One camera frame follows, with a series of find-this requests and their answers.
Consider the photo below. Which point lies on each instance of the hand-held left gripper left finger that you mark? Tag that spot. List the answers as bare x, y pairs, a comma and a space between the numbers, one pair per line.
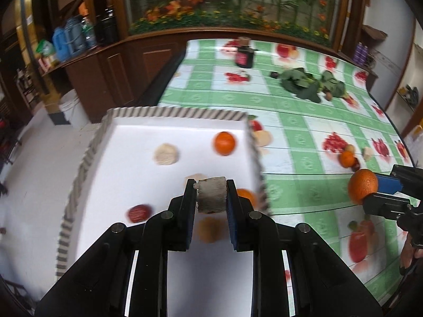
189, 214

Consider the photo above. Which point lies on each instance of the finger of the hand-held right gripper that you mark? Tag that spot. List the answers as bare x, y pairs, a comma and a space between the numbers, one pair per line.
388, 184
383, 204

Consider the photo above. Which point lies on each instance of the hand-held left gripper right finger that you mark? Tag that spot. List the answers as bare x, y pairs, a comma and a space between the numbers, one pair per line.
232, 218

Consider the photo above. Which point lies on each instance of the round brown longan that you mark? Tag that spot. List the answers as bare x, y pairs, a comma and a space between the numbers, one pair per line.
210, 229
349, 148

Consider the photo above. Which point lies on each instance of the large orange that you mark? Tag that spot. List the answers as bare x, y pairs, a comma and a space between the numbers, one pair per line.
362, 185

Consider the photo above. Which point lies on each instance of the dark orange tangerine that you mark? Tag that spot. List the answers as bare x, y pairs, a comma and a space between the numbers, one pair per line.
248, 195
224, 143

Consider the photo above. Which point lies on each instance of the beige biscuit block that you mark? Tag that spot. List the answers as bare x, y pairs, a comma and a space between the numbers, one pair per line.
211, 194
166, 153

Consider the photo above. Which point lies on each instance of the dark red lychee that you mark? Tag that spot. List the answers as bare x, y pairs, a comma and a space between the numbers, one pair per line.
139, 212

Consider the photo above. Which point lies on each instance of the white tray with striped rim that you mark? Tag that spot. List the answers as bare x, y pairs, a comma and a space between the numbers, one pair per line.
138, 138

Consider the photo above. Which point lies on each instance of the person's right hand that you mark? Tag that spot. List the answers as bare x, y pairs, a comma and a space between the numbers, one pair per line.
414, 254

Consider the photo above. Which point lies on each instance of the large hexagonal biscuit block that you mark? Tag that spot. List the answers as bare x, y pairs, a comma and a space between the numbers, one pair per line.
367, 154

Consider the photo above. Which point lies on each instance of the small red fruit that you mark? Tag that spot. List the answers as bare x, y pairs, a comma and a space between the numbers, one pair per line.
357, 164

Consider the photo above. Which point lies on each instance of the small tangerine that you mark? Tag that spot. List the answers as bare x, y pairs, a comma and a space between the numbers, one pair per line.
347, 159

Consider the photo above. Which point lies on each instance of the green fruit-print tablecloth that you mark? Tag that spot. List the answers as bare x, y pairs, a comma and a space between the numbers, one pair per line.
304, 161

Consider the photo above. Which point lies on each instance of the dark shoes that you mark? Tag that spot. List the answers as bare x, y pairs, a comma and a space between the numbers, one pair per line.
411, 93

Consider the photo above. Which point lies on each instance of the brown kiwi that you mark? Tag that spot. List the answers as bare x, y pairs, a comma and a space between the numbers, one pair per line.
328, 96

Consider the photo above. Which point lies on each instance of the green bok choy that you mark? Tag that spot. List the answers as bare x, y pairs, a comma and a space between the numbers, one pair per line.
295, 79
332, 84

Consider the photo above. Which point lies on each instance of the purple bottle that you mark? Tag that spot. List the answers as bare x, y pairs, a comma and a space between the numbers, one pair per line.
364, 53
357, 52

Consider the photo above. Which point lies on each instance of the brown wooden cabinet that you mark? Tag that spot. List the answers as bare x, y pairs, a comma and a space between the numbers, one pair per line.
132, 69

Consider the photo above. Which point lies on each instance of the white plastic bucket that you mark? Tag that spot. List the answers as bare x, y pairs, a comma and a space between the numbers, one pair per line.
71, 109

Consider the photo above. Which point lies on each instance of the black jar with red label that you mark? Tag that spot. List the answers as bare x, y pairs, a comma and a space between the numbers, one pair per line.
244, 57

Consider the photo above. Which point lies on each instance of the small brown container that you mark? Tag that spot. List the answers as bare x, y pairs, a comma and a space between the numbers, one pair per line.
244, 41

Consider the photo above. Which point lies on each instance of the black pot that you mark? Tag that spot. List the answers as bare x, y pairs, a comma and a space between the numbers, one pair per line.
107, 28

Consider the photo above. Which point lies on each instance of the green plastic bottle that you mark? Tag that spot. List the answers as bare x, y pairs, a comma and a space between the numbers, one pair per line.
88, 33

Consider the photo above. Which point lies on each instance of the blue plastic jug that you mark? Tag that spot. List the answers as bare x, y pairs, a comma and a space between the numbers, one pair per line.
60, 44

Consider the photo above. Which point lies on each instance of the blue water bottle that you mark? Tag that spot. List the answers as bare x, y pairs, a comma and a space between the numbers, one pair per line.
74, 34

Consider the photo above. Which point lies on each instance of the flower landscape glass panel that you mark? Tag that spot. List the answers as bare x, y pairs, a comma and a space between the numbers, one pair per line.
231, 0

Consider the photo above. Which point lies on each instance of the green packet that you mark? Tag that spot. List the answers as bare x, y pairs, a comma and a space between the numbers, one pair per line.
44, 48

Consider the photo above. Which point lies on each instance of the wooden wall shelf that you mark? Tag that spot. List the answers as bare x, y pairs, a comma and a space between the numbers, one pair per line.
375, 33

